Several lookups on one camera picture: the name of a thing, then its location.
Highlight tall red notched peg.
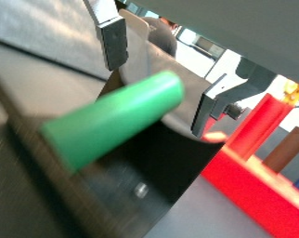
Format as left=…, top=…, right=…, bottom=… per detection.
left=224, top=94, right=292, bottom=161

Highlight green cylinder peg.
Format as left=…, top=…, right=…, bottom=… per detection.
left=41, top=72, right=184, bottom=172

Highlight black curved cradle block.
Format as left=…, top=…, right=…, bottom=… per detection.
left=6, top=69, right=225, bottom=238

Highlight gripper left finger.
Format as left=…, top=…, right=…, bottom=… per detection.
left=82, top=0, right=129, bottom=71

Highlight red shape-sorter board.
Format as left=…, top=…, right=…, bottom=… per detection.
left=202, top=138, right=299, bottom=238

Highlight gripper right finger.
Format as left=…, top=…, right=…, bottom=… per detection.
left=190, top=57, right=276, bottom=138

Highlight brown cylinder peg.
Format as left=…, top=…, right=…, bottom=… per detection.
left=263, top=126, right=299, bottom=173

